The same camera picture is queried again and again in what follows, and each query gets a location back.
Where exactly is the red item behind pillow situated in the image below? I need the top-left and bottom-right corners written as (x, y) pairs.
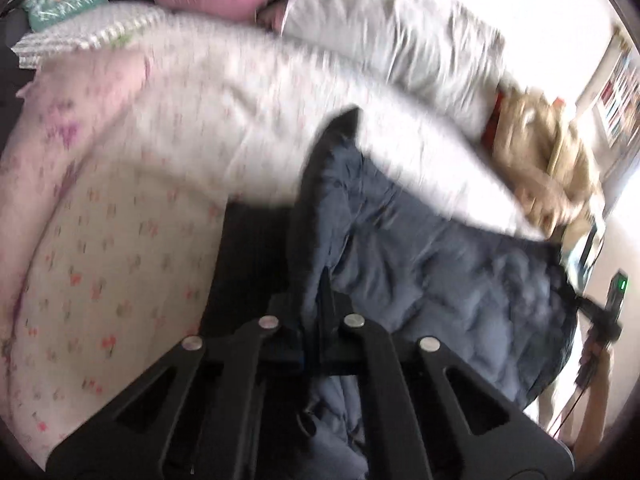
top-left (480, 90), bottom-right (504, 153)

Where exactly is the cherry print white quilt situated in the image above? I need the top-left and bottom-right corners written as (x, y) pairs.
top-left (1, 15), bottom-right (536, 465)

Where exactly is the beige fleece garment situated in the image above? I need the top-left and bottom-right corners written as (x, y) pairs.
top-left (491, 88), bottom-right (604, 238)

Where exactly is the dark navy puffer jacket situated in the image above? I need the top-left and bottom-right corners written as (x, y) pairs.
top-left (199, 105), bottom-right (594, 480)

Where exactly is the grey checked bed sheet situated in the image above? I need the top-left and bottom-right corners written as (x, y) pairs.
top-left (11, 2), bottom-right (169, 70)

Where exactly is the pink floral blanket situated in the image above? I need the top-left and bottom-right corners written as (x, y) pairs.
top-left (1, 49), bottom-right (149, 417)

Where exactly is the person's right forearm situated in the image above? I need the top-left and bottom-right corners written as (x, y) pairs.
top-left (573, 352), bottom-right (611, 466)

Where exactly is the person's right hand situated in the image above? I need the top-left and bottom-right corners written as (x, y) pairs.
top-left (579, 335), bottom-right (613, 387)

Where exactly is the teal patterned cushion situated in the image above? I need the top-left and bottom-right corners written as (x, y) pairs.
top-left (22, 0), bottom-right (108, 32)

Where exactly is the white grey pillow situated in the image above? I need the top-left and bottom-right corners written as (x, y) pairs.
top-left (281, 0), bottom-right (504, 140)

